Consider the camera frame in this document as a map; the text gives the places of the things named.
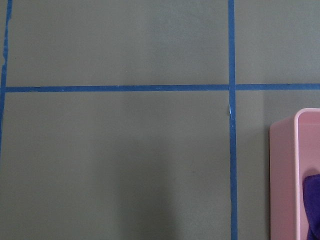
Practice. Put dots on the purple microfiber cloth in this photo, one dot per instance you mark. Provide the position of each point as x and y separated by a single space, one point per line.
311 200

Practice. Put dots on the pink plastic bin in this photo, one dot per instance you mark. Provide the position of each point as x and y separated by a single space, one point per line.
294 154

